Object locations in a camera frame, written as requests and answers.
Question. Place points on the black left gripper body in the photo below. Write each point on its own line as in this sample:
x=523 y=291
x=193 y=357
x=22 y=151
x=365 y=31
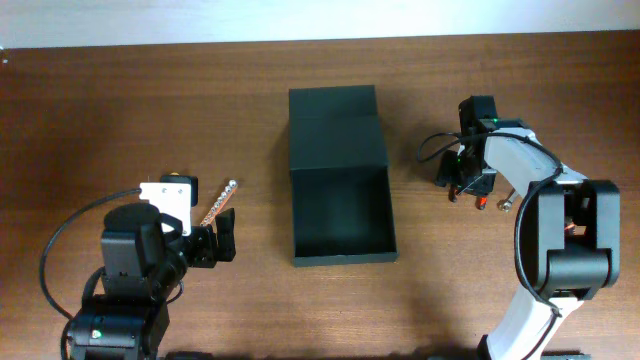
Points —
x=211 y=242

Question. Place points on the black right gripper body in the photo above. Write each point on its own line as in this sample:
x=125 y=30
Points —
x=470 y=182

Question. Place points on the red handled cutting pliers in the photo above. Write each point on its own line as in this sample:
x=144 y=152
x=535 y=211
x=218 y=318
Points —
x=467 y=197

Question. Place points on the orange socket bit holder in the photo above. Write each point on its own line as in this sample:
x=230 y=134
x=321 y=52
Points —
x=219 y=204

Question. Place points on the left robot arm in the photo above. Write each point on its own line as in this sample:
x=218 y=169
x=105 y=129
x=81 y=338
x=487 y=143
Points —
x=124 y=307

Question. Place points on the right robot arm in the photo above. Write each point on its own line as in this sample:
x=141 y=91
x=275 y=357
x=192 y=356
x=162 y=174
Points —
x=566 y=232

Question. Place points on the black open gift box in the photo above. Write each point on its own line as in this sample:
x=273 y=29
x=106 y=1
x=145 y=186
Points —
x=339 y=171

